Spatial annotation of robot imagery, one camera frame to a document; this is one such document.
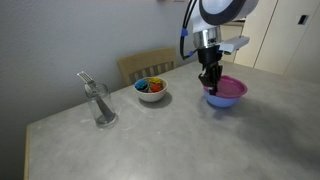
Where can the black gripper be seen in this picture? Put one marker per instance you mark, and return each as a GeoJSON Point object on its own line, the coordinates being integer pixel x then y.
{"type": "Point", "coordinates": [209, 56]}

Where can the pink round plastic plate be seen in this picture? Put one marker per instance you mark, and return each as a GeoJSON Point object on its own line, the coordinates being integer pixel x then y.
{"type": "Point", "coordinates": [230, 87]}

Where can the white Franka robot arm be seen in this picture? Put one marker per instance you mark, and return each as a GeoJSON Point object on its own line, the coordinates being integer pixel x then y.
{"type": "Point", "coordinates": [216, 16]}

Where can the blue plastic bowl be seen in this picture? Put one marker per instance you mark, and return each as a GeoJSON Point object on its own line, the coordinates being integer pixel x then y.
{"type": "Point", "coordinates": [221, 100]}

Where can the white ceramic bowl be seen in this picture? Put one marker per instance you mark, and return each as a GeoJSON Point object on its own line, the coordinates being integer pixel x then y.
{"type": "Point", "coordinates": [151, 96]}

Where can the cream kitchen base cabinet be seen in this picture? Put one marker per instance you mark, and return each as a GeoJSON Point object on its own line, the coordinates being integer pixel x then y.
{"type": "Point", "coordinates": [233, 56]}

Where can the yellow toy piece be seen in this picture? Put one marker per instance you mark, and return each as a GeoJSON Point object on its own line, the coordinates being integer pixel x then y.
{"type": "Point", "coordinates": [155, 81]}

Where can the red toy piece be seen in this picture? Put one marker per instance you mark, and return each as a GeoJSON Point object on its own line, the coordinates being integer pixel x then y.
{"type": "Point", "coordinates": [155, 88]}

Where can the blue toy piece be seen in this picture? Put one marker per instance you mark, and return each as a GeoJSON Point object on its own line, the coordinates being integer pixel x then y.
{"type": "Point", "coordinates": [141, 84]}

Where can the light wooden slatted chair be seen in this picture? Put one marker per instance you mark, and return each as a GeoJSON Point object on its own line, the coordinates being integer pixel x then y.
{"type": "Point", "coordinates": [143, 61]}

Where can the tall white cabinet doors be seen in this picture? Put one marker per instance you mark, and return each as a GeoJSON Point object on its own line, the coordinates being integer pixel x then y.
{"type": "Point", "coordinates": [280, 40]}

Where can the clear glass jar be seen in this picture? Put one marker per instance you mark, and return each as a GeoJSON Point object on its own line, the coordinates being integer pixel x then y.
{"type": "Point", "coordinates": [106, 115]}

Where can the black door panel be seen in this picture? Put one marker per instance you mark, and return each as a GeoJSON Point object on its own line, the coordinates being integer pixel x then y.
{"type": "Point", "coordinates": [303, 19]}

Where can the clear glass with utensils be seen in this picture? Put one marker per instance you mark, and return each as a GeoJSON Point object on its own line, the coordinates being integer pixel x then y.
{"type": "Point", "coordinates": [85, 77]}

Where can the grey wrist camera bar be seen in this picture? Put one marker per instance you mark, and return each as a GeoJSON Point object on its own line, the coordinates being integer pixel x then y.
{"type": "Point", "coordinates": [235, 44]}

